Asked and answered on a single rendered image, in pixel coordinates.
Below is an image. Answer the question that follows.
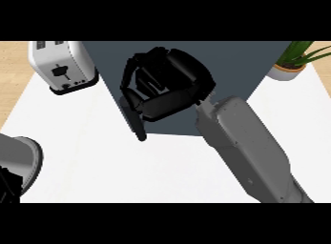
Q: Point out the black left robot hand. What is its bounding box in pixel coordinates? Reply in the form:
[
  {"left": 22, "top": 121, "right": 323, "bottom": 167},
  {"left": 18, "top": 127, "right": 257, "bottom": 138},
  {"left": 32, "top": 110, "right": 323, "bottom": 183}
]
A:
[{"left": 0, "top": 164, "right": 24, "bottom": 204}]

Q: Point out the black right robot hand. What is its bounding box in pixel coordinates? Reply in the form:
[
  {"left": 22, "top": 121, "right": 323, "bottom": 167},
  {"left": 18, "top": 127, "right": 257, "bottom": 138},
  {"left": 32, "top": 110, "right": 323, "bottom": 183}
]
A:
[{"left": 118, "top": 46, "right": 217, "bottom": 124}]

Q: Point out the dark grey cabinet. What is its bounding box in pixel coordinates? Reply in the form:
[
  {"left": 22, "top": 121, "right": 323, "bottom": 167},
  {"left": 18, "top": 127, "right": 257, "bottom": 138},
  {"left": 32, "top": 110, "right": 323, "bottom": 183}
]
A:
[{"left": 80, "top": 40, "right": 294, "bottom": 137}]

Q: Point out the green potted plant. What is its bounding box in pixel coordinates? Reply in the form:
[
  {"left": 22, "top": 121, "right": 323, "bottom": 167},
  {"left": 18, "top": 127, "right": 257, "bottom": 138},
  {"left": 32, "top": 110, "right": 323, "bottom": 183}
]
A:
[{"left": 264, "top": 40, "right": 331, "bottom": 82}]

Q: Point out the white toaster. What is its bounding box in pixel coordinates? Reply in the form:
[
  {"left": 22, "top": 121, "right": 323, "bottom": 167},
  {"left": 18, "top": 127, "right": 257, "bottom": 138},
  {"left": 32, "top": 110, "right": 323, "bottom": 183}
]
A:
[{"left": 26, "top": 40, "right": 100, "bottom": 96}]

